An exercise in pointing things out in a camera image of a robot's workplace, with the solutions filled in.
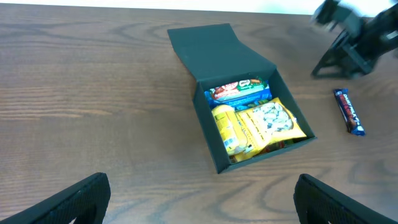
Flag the dark green gift box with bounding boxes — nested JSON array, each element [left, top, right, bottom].
[[167, 24, 316, 173]]

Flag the purple Dairy Milk bar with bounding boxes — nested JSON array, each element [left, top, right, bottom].
[[333, 88, 366, 136]]

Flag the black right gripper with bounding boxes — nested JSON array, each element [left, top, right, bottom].
[[312, 0, 397, 78]]

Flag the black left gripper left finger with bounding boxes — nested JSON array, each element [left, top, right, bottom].
[[1, 172, 111, 224]]

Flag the blue Oreo cookie pack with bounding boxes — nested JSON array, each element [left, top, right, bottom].
[[205, 88, 272, 111]]

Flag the yellow Hacks candy bag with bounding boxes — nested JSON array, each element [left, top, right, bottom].
[[234, 98, 306, 162]]

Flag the red green chocolate bar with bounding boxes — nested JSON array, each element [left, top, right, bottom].
[[205, 78, 271, 101]]

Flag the yellow Mentos gum bottle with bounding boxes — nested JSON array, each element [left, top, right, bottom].
[[211, 105, 248, 156]]

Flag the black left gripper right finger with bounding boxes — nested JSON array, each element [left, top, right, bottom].
[[294, 174, 397, 224]]

